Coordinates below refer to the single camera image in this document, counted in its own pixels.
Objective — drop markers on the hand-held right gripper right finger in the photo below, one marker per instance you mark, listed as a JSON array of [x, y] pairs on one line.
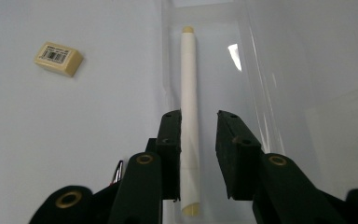
[[239, 155]]

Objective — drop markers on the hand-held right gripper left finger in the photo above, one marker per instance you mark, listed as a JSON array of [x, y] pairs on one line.
[[167, 149]]

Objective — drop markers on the clear plastic pencil case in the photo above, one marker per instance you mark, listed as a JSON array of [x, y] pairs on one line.
[[276, 93]]

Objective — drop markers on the white pen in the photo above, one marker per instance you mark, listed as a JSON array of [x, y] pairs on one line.
[[189, 77]]

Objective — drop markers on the cream eraser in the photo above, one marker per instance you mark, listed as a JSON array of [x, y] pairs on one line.
[[58, 59]]

